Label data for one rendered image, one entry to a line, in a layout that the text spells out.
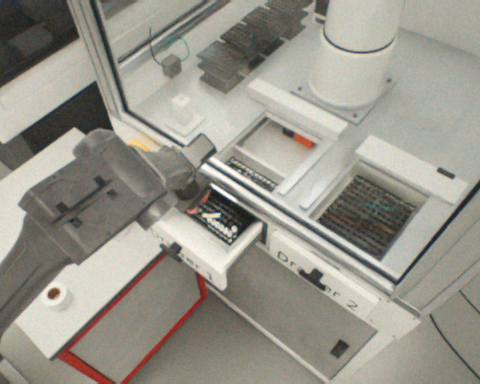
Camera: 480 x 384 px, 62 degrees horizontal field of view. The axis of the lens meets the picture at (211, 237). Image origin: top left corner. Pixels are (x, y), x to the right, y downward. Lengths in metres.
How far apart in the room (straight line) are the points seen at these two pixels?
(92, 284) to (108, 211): 0.83
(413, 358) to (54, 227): 1.78
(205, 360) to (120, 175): 1.50
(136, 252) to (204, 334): 0.77
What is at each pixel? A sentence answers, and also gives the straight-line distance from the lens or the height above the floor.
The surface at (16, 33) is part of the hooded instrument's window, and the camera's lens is 1.51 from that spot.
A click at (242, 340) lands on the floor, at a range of 1.86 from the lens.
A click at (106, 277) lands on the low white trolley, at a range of 1.19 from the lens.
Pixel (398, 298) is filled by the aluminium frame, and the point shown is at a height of 0.98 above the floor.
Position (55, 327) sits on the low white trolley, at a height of 0.76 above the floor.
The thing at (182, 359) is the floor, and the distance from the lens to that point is 1.85.
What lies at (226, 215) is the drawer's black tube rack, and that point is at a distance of 1.06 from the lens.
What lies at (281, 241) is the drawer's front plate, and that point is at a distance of 1.00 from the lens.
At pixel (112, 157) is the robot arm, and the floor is 1.50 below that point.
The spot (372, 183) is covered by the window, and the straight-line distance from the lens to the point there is 0.75.
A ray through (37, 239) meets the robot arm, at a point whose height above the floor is 1.49.
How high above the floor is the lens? 1.79
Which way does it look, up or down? 59 degrees down
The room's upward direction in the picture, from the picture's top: 7 degrees counter-clockwise
